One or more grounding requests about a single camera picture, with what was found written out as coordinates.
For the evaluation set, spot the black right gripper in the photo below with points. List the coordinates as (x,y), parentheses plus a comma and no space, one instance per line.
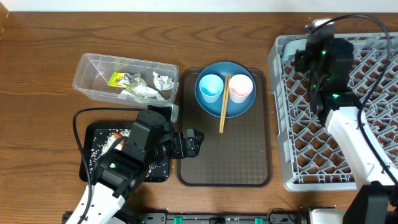
(301,56)

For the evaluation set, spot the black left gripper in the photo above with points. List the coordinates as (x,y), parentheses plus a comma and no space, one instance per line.
(186,151)

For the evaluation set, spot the light blue cup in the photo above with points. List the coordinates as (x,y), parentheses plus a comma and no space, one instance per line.
(211,87)

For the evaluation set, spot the wooden chopstick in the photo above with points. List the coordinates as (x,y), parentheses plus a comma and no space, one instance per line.
(225,102)

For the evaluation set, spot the white paper tissue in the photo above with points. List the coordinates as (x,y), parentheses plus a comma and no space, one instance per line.
(140,94)

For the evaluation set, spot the orange carrot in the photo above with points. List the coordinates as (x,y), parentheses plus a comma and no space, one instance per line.
(118,137)

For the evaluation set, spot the aluminium foil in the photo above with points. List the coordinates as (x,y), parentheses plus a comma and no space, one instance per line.
(131,81)

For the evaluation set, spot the yellow green snack wrapper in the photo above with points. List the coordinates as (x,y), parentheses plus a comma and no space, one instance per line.
(116,80)

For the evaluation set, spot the light blue bowl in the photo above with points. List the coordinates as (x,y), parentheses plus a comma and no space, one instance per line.
(292,47)

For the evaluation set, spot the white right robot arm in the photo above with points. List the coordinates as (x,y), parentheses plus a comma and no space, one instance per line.
(375,175)

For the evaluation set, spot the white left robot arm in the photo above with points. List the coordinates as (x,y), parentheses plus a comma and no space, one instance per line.
(126,164)

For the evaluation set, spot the grey dishwasher rack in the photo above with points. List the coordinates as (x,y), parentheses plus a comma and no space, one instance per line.
(310,159)

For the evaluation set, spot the clear plastic waste bin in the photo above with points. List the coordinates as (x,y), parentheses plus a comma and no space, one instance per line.
(94,71)

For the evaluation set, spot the brown serving tray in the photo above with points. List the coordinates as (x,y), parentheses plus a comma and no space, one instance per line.
(240,156)

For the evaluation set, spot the pink cup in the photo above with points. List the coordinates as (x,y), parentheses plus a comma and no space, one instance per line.
(240,86)

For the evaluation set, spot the spilled white rice grains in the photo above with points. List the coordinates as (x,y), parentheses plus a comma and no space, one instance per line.
(102,141)

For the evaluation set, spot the black plastic tray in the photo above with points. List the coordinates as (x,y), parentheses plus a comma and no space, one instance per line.
(91,128)

